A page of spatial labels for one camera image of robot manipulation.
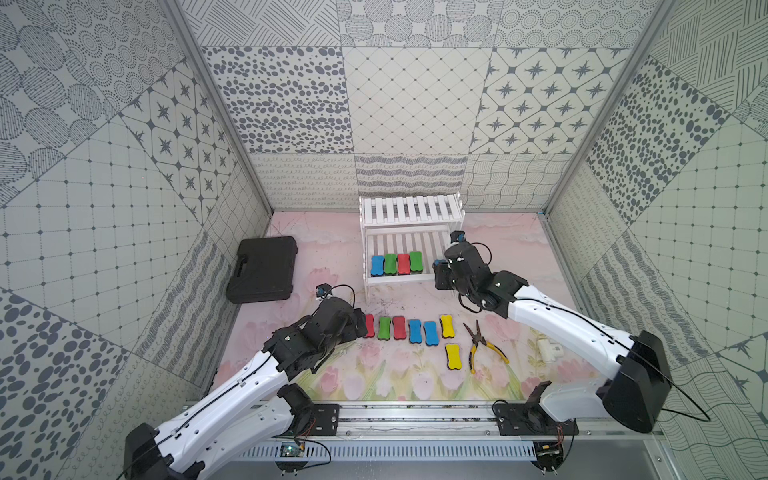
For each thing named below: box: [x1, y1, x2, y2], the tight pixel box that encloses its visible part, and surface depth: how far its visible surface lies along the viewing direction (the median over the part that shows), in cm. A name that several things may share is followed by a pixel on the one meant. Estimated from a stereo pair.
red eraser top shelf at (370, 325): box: [364, 314, 375, 338], surface depth 92 cm
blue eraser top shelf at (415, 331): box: [408, 319, 423, 344], surface depth 92 cm
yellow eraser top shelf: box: [439, 315, 455, 338], surface depth 92 cm
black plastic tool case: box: [226, 236, 298, 304], surface depth 100 cm
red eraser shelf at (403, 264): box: [397, 253, 411, 275], surface depth 89 cm
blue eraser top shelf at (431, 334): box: [424, 321, 439, 346], surface depth 92 cm
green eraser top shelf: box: [377, 316, 391, 341], surface depth 92 cm
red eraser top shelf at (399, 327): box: [392, 315, 407, 340], surface depth 92 cm
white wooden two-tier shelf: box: [359, 192, 466, 302], surface depth 88 cm
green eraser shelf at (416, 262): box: [410, 251, 424, 274], surface depth 92 cm
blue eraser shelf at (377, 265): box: [370, 255, 385, 277], surface depth 90 cm
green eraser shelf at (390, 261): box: [384, 253, 397, 275], surface depth 90 cm
